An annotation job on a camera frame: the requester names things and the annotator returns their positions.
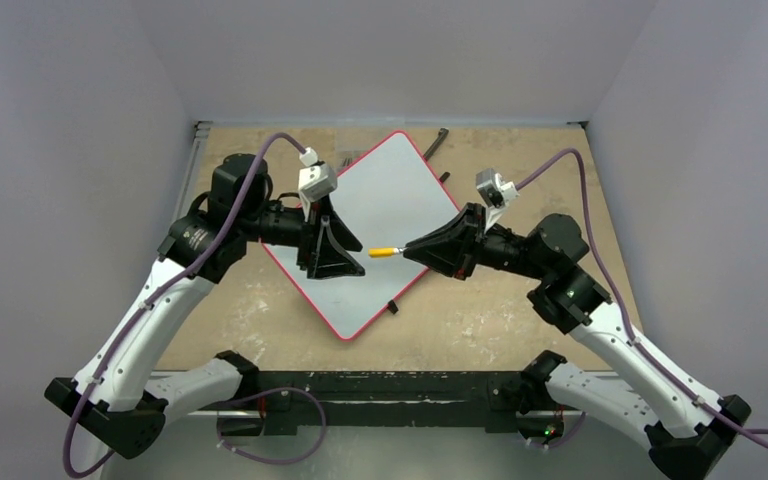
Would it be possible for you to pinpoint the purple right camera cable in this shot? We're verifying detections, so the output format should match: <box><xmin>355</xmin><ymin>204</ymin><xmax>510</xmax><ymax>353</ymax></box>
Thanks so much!
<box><xmin>515</xmin><ymin>147</ymin><xmax>768</xmax><ymax>457</ymax></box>

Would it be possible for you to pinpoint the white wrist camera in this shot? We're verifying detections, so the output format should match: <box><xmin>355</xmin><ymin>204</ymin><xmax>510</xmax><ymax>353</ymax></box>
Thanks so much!
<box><xmin>475</xmin><ymin>168</ymin><xmax>519</xmax><ymax>231</ymax></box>
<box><xmin>297</xmin><ymin>147</ymin><xmax>338</xmax><ymax>203</ymax></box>

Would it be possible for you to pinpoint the pink framed whiteboard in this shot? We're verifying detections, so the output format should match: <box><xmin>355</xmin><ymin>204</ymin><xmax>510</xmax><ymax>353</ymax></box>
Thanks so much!
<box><xmin>264</xmin><ymin>131</ymin><xmax>459</xmax><ymax>341</ymax></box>

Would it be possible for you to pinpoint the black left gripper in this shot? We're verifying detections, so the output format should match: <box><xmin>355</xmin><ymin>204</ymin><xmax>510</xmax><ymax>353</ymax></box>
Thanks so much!
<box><xmin>240</xmin><ymin>192</ymin><xmax>364</xmax><ymax>277</ymax></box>

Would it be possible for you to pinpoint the clear plastic screw box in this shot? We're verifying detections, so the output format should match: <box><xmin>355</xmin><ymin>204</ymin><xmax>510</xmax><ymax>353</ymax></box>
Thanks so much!
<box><xmin>334</xmin><ymin>126</ymin><xmax>391</xmax><ymax>172</ymax></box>

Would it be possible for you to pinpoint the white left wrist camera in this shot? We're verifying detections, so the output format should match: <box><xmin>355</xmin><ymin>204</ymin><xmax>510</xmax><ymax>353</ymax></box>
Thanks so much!
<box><xmin>297</xmin><ymin>147</ymin><xmax>338</xmax><ymax>203</ymax></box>

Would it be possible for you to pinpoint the yellow marker cap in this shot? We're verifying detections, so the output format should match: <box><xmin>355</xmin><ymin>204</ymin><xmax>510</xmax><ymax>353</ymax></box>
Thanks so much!
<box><xmin>368</xmin><ymin>247</ymin><xmax>396</xmax><ymax>258</ymax></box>

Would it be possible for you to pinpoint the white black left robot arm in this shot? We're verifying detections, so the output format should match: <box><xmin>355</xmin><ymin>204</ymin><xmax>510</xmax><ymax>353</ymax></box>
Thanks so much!
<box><xmin>45</xmin><ymin>151</ymin><xmax>364</xmax><ymax>459</ymax></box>

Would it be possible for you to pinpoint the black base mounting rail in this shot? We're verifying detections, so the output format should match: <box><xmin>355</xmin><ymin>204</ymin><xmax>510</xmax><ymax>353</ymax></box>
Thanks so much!
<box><xmin>213</xmin><ymin>371</ymin><xmax>558</xmax><ymax>435</ymax></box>

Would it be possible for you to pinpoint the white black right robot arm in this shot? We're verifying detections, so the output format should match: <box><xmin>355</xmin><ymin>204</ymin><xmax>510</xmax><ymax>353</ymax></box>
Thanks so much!
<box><xmin>402</xmin><ymin>203</ymin><xmax>751</xmax><ymax>479</ymax></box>

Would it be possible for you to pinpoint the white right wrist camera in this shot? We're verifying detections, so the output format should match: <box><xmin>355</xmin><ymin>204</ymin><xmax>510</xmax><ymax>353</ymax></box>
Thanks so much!
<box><xmin>475</xmin><ymin>168</ymin><xmax>519</xmax><ymax>231</ymax></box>

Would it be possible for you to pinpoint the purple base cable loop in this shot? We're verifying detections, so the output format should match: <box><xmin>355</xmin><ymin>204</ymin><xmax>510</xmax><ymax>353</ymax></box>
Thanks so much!
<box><xmin>216</xmin><ymin>386</ymin><xmax>328</xmax><ymax>466</ymax></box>

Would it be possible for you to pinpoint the black metal rod tool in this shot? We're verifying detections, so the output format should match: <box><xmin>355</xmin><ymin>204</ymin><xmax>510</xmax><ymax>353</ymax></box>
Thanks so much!
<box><xmin>422</xmin><ymin>128</ymin><xmax>450</xmax><ymax>161</ymax></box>

